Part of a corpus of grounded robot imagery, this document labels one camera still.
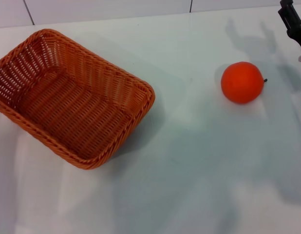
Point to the orange round fruit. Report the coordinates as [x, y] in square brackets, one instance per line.
[240, 83]

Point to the orange woven plastic basket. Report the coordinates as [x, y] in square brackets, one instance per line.
[75, 102]

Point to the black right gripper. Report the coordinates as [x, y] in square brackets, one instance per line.
[300, 34]

